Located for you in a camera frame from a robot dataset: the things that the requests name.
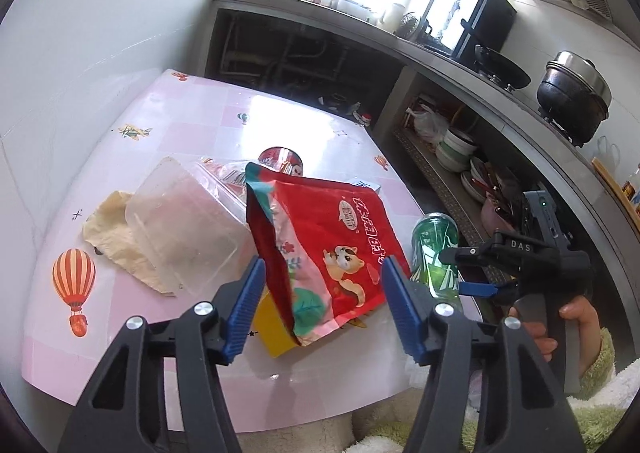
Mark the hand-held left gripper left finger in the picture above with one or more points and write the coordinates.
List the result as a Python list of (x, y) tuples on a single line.
[(245, 313)]

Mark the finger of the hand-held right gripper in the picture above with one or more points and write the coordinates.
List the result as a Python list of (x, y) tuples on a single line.
[(460, 254), (480, 289)]

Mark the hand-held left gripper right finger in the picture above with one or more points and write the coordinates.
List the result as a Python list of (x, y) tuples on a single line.
[(400, 313)]

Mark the green soda can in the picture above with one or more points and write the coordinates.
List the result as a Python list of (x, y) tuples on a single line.
[(432, 243)]

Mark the yellow cardboard box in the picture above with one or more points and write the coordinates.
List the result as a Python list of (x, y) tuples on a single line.
[(272, 333)]

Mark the clear plastic container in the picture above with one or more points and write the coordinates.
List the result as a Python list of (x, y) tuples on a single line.
[(185, 228)]

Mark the red snack bag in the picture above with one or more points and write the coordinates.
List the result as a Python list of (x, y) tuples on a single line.
[(320, 233)]

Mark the blue white small box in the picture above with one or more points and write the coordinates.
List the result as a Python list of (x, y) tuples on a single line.
[(369, 185)]

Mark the red drink can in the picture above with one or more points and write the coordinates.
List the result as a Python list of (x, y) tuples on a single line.
[(280, 160)]

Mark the beige cloth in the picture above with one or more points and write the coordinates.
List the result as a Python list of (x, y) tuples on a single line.
[(112, 228)]

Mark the person's right forearm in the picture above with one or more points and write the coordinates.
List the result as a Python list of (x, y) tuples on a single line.
[(600, 368)]

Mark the person's right hand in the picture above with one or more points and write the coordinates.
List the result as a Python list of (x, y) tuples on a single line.
[(582, 328)]

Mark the pink plastic basin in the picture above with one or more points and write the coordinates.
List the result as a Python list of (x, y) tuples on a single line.
[(492, 215)]

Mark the pile of plates and utensils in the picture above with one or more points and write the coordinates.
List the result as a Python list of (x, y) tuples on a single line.
[(480, 183)]

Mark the perforated metal shelf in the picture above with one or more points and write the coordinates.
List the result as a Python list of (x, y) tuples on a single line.
[(435, 178)]

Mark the wooden cutting board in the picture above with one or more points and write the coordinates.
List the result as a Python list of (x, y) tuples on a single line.
[(615, 193)]

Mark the stack of white bowls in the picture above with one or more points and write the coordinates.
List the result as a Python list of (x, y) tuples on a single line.
[(455, 148)]

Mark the white plastic bag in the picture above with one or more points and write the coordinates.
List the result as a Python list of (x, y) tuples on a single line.
[(430, 125)]

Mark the concrete kitchen counter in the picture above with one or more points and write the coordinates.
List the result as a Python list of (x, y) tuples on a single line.
[(500, 104)]

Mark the cooking oil bottle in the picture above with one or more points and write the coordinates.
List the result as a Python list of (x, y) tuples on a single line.
[(362, 119)]

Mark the green fleece robe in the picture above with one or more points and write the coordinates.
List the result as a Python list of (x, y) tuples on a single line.
[(595, 428)]

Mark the black cooking pot with lid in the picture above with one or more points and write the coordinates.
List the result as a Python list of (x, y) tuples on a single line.
[(575, 93)]

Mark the black wok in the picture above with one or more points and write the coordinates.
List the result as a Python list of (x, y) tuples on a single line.
[(505, 65)]

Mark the metal strainer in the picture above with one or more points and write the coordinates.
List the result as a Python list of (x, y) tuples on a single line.
[(410, 25)]

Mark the black countertop oven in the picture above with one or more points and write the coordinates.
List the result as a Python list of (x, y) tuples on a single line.
[(495, 18)]

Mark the white jug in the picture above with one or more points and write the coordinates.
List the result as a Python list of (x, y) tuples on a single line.
[(392, 15)]

